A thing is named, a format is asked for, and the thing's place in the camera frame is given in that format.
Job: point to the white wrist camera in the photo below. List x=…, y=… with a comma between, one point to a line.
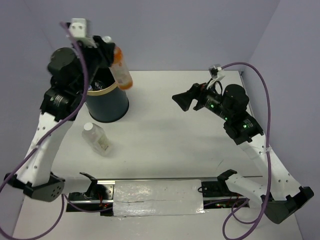
x=217, y=74
x=80, y=30

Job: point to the crushed clear blue-label bottle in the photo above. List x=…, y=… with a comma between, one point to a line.
x=98, y=85

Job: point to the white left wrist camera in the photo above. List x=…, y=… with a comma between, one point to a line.
x=80, y=30

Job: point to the square clear white-cap bottle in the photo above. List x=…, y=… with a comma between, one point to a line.
x=95, y=136

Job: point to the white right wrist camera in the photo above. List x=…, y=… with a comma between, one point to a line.
x=217, y=74

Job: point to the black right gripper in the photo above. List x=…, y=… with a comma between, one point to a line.
x=197, y=91

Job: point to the silver foil tape sheet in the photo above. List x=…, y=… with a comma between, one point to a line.
x=157, y=198

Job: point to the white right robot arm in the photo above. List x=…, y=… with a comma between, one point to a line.
x=286, y=195

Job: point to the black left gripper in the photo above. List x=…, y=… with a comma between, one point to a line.
x=105, y=52

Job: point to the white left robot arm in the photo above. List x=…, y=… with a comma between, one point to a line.
x=34, y=175

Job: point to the orange label plastic bottle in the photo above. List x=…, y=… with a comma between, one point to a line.
x=120, y=71

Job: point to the black bin with gold rim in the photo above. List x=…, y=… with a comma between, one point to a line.
x=107, y=105

